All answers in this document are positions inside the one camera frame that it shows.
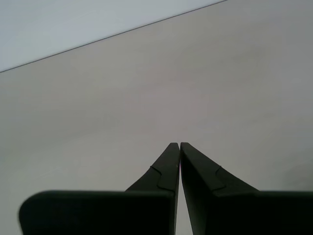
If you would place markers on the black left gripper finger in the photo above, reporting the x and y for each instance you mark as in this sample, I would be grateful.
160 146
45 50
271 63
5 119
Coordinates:
102 213
249 213

